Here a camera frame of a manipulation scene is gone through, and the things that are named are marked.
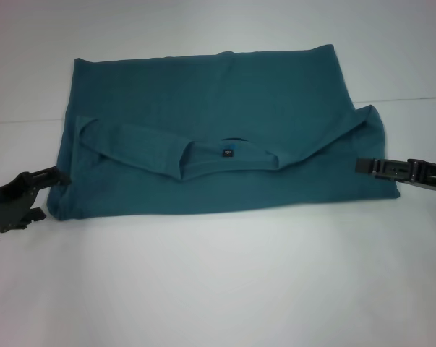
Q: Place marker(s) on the teal t-shirt with FREE print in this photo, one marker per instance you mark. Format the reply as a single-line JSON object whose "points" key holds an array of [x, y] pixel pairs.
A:
{"points": [[221, 101]]}

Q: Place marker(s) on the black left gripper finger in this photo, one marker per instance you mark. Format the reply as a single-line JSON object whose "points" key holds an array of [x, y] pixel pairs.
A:
{"points": [[55, 177], [35, 216]]}

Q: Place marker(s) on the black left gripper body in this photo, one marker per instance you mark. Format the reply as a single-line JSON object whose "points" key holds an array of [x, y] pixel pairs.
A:
{"points": [[8, 200]]}

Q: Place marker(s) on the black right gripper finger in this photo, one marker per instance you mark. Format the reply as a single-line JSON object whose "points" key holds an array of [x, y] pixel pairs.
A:
{"points": [[366, 165]]}

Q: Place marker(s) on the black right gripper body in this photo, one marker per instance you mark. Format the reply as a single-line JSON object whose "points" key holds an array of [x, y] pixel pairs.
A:
{"points": [[431, 175]]}

